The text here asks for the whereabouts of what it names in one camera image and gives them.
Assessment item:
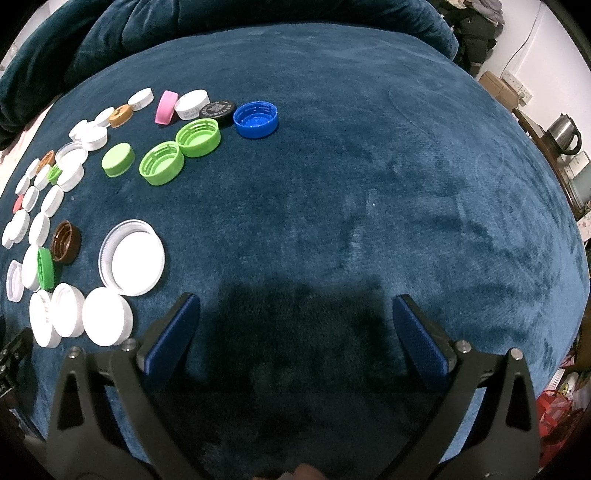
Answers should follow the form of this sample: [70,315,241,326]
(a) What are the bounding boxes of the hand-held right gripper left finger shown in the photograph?
[46,293,201,480]

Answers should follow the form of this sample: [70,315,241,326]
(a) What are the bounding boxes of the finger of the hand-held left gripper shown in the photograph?
[0,329,36,370]

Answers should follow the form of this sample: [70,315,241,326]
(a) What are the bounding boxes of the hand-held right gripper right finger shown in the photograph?
[383,294,541,480]

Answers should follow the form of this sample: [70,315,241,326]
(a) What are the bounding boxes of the large white lid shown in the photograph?
[98,219,166,297]

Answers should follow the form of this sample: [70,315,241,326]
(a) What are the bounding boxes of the dark brown bottle cap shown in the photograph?
[52,220,82,265]

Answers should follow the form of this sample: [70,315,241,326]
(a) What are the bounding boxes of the cluster of white bottle caps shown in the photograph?
[1,88,211,348]

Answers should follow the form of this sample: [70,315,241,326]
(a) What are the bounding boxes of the green narrow bottle cap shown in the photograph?
[37,247,56,291]

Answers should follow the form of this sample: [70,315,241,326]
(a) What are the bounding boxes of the red bag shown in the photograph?
[536,388,587,444]

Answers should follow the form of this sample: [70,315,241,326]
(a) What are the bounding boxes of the green ribbed bottle cap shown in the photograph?
[139,141,185,186]
[176,119,221,158]

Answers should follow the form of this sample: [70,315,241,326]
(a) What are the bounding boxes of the blue plush blanket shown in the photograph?
[0,32,591,480]

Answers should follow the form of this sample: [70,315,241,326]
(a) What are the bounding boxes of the pink blanket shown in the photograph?
[0,104,58,195]

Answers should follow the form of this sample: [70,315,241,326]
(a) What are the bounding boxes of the green smooth bottle cap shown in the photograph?
[102,143,136,177]

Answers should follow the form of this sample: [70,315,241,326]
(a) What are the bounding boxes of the round wooden table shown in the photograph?
[512,108,583,217]

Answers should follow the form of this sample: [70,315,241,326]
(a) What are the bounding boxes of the pink bottle cap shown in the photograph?
[154,90,180,125]

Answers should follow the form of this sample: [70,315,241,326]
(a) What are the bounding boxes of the blue bottle cap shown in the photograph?
[233,102,279,139]

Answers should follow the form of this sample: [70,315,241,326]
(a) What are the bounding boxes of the black printed bottle cap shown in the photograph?
[203,99,237,130]

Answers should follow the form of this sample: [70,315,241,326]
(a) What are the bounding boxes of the steel kettle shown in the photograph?
[547,113,581,155]

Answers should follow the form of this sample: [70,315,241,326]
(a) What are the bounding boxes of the cardboard box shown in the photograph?
[478,71,520,112]

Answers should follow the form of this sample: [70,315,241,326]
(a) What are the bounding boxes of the white power strip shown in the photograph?
[501,69,534,104]

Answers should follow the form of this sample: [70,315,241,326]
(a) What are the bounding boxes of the pile of clothes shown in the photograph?
[443,0,505,77]

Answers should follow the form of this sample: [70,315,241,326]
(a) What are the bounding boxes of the dark blue duvet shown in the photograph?
[0,0,460,151]

